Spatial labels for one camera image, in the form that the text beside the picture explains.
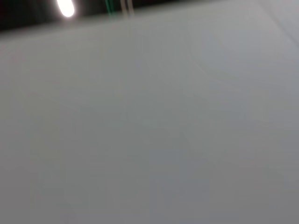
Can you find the green vertical pole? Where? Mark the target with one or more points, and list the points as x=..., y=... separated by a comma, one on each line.
x=110, y=9

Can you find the bright oval lamp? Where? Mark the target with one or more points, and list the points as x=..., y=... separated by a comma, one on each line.
x=66, y=8

